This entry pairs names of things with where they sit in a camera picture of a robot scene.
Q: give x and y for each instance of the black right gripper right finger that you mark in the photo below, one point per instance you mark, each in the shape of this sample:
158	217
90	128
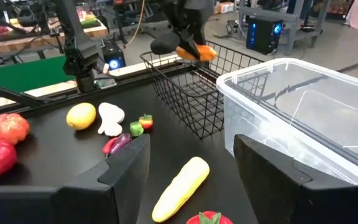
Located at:
291	202

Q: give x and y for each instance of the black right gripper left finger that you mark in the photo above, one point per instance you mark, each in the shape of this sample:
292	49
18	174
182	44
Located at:
73	205

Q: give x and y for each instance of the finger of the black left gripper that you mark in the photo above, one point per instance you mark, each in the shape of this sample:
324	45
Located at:
166	43
190	43

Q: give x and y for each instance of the large orange carrot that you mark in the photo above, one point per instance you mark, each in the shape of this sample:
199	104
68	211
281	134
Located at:
208	53

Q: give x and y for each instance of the yellow lemon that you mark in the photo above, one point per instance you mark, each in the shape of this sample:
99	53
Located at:
81	115

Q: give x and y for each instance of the white garlic bulb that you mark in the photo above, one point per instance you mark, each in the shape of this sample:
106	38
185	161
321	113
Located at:
110	119

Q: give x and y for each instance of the yellow corn cob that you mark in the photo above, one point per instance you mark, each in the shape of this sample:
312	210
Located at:
180	188

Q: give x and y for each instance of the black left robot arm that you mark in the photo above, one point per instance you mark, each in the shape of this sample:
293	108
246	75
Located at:
76	46

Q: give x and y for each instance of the black computer tower blue lights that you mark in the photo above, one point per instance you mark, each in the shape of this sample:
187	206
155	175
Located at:
113	59
264	35

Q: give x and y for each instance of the clear plastic bin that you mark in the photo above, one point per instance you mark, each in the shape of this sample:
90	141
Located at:
228	84

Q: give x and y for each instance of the small purple eggplant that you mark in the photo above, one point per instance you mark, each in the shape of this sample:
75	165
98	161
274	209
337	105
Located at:
121	141

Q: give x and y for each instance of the small green pepper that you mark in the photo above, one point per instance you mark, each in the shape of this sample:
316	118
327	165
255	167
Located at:
136	129

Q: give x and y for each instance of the orange red pumpkin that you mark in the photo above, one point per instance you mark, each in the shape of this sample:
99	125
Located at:
6	127

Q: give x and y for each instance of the grey metal table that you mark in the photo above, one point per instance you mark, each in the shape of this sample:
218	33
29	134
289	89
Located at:
291	18

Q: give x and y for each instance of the green mat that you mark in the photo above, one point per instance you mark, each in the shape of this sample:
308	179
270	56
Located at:
17	76

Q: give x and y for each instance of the wooden top work table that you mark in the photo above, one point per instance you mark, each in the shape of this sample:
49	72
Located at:
17	43

